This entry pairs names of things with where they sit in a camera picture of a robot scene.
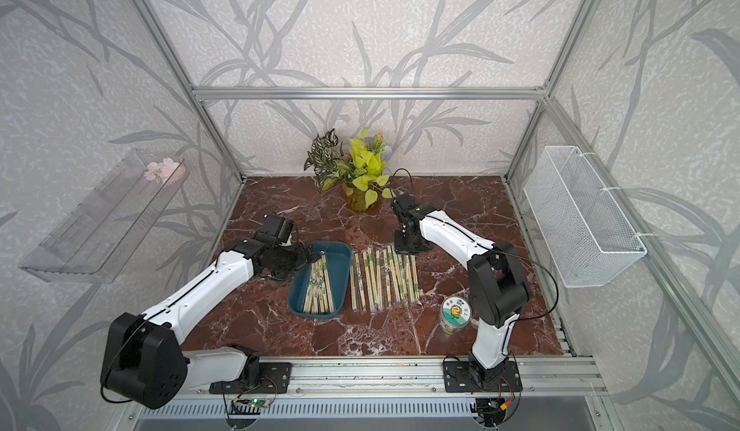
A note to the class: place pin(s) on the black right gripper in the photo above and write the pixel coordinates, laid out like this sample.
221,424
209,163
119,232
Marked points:
401,250

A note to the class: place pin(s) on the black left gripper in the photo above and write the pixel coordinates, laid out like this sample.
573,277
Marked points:
303,258

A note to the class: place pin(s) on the teal plastic storage box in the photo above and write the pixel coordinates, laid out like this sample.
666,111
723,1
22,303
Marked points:
319,289

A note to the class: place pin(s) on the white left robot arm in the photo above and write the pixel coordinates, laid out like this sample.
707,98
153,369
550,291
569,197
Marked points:
144,361

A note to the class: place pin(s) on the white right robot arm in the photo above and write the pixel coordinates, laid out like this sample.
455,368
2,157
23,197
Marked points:
498,285

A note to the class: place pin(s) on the round canister with green label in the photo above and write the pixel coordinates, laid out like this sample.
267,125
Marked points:
454,315

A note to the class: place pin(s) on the artificial green potted plant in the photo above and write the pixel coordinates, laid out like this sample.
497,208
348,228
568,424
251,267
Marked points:
360,171

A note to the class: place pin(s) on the pink artificial flower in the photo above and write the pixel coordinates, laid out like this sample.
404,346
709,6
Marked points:
166,172

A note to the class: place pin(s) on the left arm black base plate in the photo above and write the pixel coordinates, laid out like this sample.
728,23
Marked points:
265,378

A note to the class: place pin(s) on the aluminium front rail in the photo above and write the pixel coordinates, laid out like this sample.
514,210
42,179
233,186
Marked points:
406,377

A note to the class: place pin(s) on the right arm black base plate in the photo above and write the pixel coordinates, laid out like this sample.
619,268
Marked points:
470,376

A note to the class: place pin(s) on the white wire mesh basket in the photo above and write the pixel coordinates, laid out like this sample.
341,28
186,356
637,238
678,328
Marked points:
587,234

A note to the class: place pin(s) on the clear acrylic wall shelf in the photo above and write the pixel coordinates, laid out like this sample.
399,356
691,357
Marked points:
95,241

